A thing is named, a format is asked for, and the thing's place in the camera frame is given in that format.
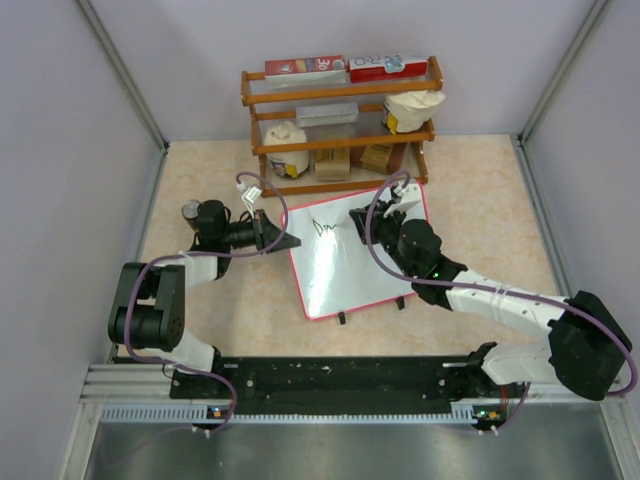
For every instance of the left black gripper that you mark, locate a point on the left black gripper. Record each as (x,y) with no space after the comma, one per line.
(266,233)

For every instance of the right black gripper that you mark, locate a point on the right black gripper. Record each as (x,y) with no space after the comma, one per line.
(377,220)

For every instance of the pink framed whiteboard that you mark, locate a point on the pink framed whiteboard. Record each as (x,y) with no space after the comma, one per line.
(334,272)

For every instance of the white marker pen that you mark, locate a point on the white marker pen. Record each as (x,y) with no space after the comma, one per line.
(343,225)

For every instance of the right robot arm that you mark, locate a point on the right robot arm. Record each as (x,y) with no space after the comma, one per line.
(580,345)

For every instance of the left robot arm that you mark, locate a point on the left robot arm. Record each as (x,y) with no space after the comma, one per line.
(149,307)

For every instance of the brown cleaning pad pack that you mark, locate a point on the brown cleaning pad pack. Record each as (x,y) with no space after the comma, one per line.
(382,158)

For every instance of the black yellow can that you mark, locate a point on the black yellow can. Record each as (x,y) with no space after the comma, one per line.
(189,210)

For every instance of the wooden three tier shelf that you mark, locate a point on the wooden three tier shelf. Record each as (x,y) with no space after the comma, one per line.
(269,109)

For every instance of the white paper bag right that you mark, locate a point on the white paper bag right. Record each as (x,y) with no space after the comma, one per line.
(407,112)

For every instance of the silver foil box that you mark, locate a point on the silver foil box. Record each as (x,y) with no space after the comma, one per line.
(327,114)

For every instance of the red white box right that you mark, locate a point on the red white box right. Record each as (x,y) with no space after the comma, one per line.
(386,67)

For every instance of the red toothpaste box left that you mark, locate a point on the red toothpaste box left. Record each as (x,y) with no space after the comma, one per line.
(322,65)

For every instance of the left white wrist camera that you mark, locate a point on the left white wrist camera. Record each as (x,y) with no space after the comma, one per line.
(249,193)

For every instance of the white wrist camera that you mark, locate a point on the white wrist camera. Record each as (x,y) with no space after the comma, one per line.
(249,193)
(403,198)

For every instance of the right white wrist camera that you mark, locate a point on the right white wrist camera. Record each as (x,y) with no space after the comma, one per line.
(403,198)

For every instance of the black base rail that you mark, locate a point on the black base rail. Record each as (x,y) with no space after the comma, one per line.
(343,385)

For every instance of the grey slotted cable duct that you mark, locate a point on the grey slotted cable duct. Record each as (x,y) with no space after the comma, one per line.
(202,414)

